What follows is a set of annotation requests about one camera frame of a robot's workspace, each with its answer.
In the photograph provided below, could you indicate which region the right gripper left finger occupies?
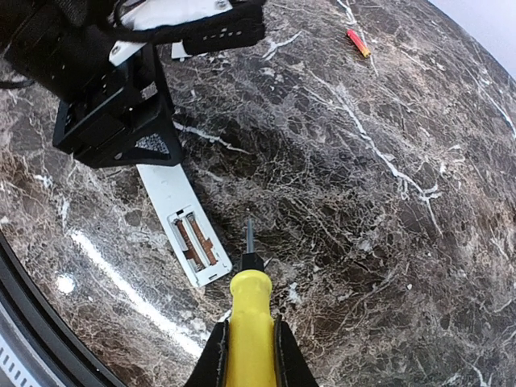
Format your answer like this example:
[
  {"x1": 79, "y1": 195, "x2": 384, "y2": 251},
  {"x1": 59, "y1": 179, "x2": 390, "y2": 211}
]
[{"x1": 185, "y1": 320, "x2": 230, "y2": 387}]

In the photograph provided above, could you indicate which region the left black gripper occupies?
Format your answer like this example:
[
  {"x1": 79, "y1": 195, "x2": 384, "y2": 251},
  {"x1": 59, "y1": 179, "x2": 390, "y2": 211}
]
[{"x1": 52, "y1": 46, "x2": 184, "y2": 168}]

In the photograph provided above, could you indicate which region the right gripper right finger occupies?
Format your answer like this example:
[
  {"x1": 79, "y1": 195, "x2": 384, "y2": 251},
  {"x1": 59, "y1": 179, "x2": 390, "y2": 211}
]
[{"x1": 273, "y1": 315, "x2": 318, "y2": 387}]

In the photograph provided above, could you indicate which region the yellow handled screwdriver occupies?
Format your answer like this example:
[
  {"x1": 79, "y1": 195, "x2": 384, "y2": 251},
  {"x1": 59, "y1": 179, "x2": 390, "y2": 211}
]
[{"x1": 226, "y1": 219, "x2": 277, "y2": 386}]

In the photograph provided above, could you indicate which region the white slim remote control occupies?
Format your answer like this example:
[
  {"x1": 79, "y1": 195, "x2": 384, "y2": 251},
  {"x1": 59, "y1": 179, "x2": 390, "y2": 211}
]
[{"x1": 137, "y1": 164, "x2": 232, "y2": 287}]

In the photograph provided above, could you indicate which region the white battery cover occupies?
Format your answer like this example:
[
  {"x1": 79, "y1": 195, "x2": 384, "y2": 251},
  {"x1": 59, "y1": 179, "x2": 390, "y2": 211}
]
[{"x1": 171, "y1": 42, "x2": 191, "y2": 61}]

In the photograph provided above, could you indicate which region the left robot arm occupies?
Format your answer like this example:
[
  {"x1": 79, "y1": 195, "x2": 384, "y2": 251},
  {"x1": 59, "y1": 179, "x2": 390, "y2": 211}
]
[{"x1": 1, "y1": 1, "x2": 184, "y2": 169}]

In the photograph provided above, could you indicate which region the red battery in remote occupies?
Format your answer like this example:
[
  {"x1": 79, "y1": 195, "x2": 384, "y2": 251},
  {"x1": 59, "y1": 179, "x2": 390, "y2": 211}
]
[{"x1": 346, "y1": 29, "x2": 371, "y2": 58}]

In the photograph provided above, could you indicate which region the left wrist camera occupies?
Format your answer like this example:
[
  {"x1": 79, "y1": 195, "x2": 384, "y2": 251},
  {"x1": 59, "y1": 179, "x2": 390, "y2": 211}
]
[{"x1": 99, "y1": 1, "x2": 265, "y2": 67}]

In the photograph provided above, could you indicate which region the black front rail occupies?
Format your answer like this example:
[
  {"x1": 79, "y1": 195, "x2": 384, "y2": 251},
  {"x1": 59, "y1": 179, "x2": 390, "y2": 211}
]
[{"x1": 1, "y1": 236, "x2": 124, "y2": 386}]

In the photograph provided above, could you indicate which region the white slotted cable duct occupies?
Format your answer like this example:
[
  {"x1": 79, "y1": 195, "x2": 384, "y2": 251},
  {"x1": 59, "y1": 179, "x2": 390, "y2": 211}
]
[{"x1": 1, "y1": 343, "x2": 38, "y2": 387}]

